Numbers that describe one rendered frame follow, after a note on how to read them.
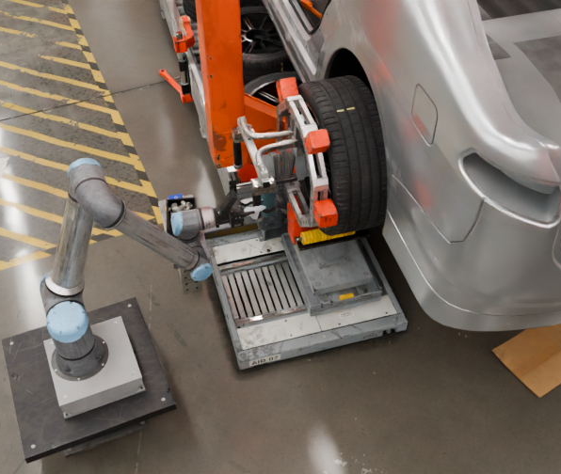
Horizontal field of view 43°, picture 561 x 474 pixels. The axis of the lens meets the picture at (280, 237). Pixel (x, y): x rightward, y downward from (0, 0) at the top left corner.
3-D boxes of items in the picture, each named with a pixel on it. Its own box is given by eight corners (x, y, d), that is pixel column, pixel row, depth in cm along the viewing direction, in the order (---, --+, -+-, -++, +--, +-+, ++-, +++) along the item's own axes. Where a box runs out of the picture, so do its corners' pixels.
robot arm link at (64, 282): (43, 326, 285) (72, 180, 241) (36, 294, 296) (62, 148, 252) (82, 323, 293) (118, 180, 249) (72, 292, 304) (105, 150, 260)
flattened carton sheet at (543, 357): (617, 342, 345) (620, 338, 343) (538, 398, 324) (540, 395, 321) (568, 301, 362) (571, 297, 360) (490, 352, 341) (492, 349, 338)
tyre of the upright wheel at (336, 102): (406, 224, 280) (373, 56, 278) (348, 236, 275) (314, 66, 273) (356, 227, 345) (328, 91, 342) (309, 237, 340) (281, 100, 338)
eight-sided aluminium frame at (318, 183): (325, 250, 308) (331, 152, 269) (310, 253, 307) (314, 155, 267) (289, 169, 344) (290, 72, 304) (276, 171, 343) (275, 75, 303)
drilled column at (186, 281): (202, 290, 367) (195, 233, 337) (183, 293, 366) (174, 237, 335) (198, 275, 374) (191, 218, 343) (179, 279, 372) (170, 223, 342)
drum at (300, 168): (312, 184, 307) (313, 159, 297) (264, 194, 303) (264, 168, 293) (302, 164, 316) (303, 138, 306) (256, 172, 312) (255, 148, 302)
